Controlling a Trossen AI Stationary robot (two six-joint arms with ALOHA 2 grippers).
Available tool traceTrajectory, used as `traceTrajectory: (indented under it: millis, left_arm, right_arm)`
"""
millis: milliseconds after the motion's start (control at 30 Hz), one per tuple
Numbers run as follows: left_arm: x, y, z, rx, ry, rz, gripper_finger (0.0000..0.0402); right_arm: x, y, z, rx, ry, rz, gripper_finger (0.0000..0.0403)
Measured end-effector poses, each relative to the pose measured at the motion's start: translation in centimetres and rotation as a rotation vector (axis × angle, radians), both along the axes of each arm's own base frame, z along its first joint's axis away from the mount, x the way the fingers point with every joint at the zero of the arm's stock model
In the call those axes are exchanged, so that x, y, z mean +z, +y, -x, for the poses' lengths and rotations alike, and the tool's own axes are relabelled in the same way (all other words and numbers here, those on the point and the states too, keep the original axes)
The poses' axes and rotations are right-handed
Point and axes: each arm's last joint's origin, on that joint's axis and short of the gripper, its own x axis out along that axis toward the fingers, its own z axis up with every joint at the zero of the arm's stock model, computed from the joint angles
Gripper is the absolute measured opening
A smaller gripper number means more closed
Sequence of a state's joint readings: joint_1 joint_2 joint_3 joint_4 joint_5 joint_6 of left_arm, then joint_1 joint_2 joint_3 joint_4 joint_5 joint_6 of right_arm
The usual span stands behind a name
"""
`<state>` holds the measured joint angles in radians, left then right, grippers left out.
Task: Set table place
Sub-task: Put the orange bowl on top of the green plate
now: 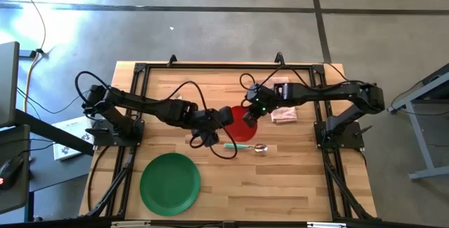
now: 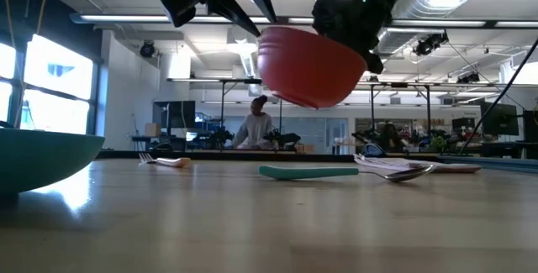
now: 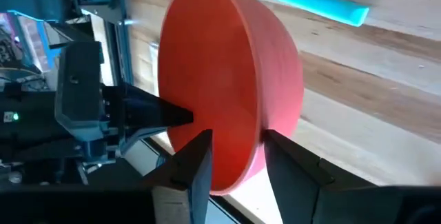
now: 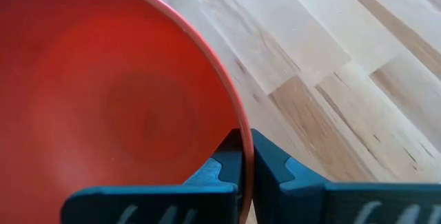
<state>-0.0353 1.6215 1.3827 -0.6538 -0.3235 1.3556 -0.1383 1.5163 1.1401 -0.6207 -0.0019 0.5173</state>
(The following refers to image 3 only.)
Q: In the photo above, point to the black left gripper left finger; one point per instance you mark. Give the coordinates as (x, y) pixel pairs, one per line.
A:
(196, 169)

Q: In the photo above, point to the red plastic bowl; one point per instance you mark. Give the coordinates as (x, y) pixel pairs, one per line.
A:
(213, 62)

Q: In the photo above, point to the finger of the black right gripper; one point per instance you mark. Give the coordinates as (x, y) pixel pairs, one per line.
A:
(144, 110)
(132, 138)

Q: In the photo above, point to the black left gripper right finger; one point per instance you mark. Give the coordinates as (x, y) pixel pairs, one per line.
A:
(293, 169)

